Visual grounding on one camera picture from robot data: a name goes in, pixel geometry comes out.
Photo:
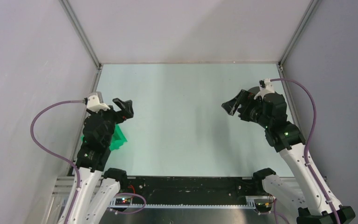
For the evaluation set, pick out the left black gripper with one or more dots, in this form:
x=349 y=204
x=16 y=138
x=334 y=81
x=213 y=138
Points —
x=120 y=115

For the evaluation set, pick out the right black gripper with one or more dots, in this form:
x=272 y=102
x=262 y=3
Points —
x=231 y=106

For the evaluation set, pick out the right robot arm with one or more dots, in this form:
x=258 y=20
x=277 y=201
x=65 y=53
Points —
x=314 y=203

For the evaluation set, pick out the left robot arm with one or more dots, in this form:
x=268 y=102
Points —
x=94 y=186

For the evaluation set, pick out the green plastic bin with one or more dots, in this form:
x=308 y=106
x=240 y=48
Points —
x=117 y=139

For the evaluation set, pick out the left small circuit board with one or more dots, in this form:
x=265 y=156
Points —
x=122 y=201

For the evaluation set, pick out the small circuit board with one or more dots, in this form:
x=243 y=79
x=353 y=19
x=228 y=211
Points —
x=122 y=201
x=263 y=205

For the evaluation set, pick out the right small circuit board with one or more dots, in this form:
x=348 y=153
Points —
x=263 y=205

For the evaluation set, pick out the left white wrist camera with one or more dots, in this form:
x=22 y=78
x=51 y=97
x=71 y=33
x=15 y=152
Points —
x=95 y=103

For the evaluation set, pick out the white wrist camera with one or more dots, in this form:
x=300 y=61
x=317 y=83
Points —
x=265 y=87
x=95 y=103

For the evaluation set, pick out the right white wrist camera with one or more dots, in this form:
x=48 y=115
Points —
x=265 y=87

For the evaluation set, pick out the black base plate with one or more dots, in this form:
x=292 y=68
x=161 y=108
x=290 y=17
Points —
x=198 y=191

